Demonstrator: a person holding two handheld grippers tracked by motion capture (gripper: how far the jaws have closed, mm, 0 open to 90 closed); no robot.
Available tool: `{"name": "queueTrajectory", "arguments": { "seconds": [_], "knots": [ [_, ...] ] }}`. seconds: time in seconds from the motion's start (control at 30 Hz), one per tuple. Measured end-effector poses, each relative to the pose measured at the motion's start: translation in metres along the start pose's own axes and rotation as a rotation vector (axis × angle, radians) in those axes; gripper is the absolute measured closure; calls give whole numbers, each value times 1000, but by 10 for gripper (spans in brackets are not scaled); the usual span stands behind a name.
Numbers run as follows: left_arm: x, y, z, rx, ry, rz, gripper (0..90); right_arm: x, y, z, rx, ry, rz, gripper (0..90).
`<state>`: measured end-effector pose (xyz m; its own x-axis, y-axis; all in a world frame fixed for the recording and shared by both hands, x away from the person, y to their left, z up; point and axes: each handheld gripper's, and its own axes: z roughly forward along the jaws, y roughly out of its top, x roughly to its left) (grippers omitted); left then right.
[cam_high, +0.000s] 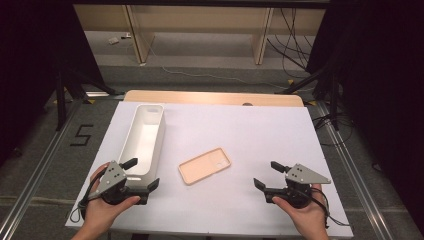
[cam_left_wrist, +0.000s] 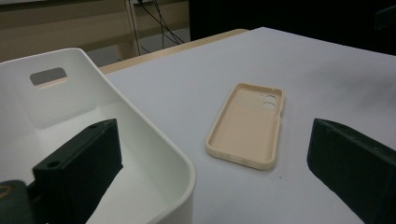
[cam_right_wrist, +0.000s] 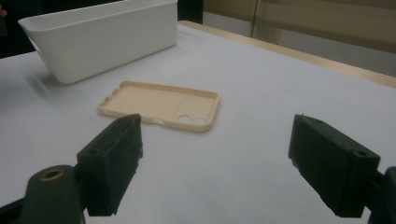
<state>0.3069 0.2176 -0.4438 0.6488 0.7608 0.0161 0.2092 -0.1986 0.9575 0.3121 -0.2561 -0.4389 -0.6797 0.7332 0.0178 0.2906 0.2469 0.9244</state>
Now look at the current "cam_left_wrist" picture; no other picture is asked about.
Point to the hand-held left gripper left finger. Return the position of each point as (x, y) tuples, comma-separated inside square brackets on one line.
[(77, 168)]

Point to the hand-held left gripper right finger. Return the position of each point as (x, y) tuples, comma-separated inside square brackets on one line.
[(355, 165)]

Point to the white plastic storage bin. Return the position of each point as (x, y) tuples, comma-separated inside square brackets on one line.
[(149, 146)]

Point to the beige phone case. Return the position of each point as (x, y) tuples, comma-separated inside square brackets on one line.
[(246, 133)]

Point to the white table sheet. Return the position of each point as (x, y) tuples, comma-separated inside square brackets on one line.
[(311, 77)]

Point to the light wooden shelf unit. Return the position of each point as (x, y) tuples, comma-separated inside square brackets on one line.
[(62, 31)]

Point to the light wooden table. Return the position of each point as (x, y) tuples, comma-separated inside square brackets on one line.
[(174, 49)]

